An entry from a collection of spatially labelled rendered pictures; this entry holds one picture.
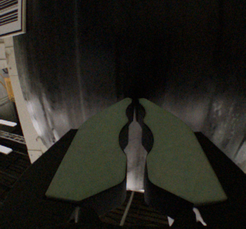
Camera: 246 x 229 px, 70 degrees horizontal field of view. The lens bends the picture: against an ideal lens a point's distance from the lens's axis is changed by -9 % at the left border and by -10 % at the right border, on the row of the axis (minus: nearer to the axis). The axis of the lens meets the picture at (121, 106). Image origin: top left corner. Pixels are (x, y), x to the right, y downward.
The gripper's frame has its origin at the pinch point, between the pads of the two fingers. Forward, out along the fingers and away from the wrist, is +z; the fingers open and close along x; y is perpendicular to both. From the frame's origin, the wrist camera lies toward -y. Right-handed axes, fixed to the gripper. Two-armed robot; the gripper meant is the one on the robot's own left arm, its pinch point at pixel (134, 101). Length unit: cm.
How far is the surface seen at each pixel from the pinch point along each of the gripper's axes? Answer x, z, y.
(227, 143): 8.4, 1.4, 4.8
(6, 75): -534, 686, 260
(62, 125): -5.9, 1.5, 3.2
